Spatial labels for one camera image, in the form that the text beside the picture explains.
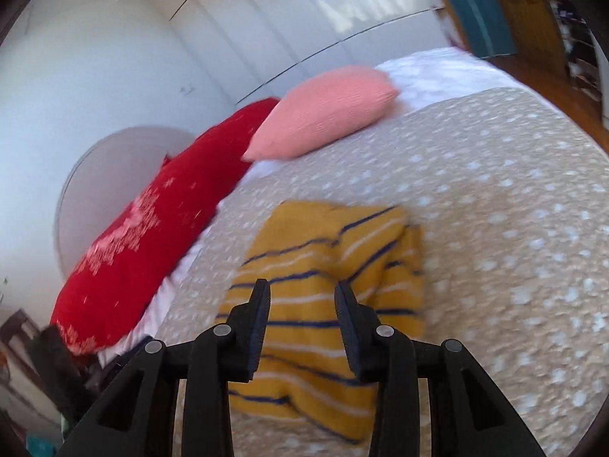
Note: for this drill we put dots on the teal door frame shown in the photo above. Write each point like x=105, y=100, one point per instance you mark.
x=476, y=4

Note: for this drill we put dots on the white bed sheet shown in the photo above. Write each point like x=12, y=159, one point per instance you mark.
x=437, y=71

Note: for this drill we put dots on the yellow striped shirt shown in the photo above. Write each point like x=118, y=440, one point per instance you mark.
x=309, y=304

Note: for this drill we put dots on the white round headboard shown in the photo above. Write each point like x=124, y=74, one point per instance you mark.
x=95, y=176

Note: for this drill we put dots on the pink pillow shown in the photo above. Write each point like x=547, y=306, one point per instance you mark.
x=323, y=112

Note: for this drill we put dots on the white glossy wardrobe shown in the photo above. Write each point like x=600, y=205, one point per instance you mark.
x=304, y=24

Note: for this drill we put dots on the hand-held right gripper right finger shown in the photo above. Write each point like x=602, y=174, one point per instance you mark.
x=353, y=338

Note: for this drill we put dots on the red patterned pillow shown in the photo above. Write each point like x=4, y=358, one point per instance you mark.
x=157, y=228

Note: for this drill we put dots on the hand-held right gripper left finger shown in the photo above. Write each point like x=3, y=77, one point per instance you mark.
x=257, y=331

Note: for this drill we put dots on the dark wooden chair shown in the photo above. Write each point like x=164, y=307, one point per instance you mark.
x=43, y=362

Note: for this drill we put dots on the wooden door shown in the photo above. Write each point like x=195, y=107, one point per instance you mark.
x=533, y=9

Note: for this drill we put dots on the beige dotted bedspread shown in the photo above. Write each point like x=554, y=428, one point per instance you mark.
x=476, y=247

